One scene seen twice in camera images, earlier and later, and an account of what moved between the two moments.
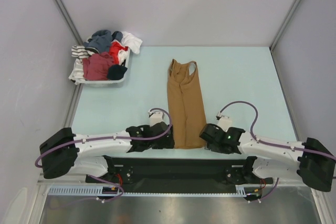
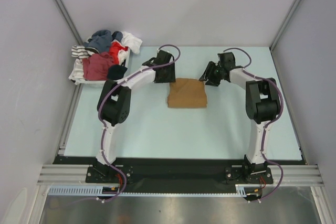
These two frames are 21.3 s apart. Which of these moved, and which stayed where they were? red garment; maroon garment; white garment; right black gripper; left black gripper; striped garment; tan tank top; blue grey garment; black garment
Moved: tan tank top; right black gripper; left black gripper
Stayed: white garment; blue grey garment; striped garment; maroon garment; black garment; red garment
